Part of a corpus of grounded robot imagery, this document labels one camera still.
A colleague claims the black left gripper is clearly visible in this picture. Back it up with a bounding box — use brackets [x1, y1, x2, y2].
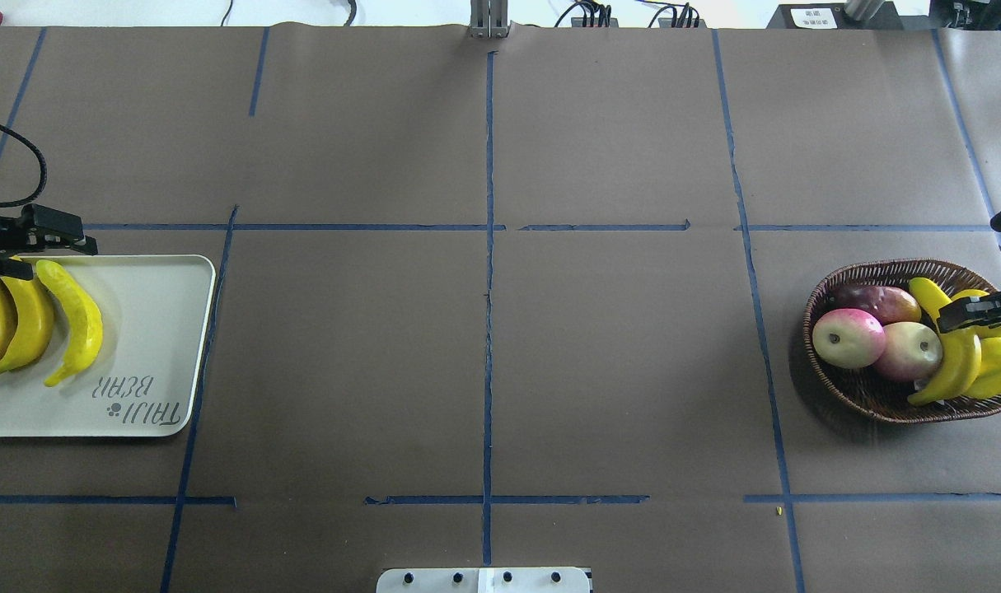
[0, 205, 100, 281]

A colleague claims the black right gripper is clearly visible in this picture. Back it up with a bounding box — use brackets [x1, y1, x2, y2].
[937, 293, 1001, 334]

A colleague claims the woven wicker basket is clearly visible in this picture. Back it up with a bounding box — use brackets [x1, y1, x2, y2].
[795, 259, 1001, 424]

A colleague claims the yellow lemon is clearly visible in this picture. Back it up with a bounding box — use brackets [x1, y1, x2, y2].
[952, 288, 1001, 340]

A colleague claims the pale green pink apple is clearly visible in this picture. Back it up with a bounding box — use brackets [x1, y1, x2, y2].
[872, 320, 944, 383]

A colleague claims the dark red apple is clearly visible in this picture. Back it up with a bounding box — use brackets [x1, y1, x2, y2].
[827, 284, 923, 325]

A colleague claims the cream bear tray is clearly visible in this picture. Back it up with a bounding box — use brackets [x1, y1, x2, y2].
[0, 254, 215, 437]

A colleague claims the black label box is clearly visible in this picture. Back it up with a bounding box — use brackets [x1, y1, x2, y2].
[766, 1, 905, 30]

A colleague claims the black orange connector block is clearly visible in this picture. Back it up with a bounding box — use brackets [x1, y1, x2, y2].
[555, 1, 615, 29]

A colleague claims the camera cable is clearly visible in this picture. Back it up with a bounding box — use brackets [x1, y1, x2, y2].
[0, 117, 48, 208]

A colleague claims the aluminium frame post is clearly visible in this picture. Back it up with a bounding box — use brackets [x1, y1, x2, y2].
[469, 0, 510, 39]

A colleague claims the white camera post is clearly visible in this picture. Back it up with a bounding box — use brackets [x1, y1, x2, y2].
[376, 566, 594, 592]

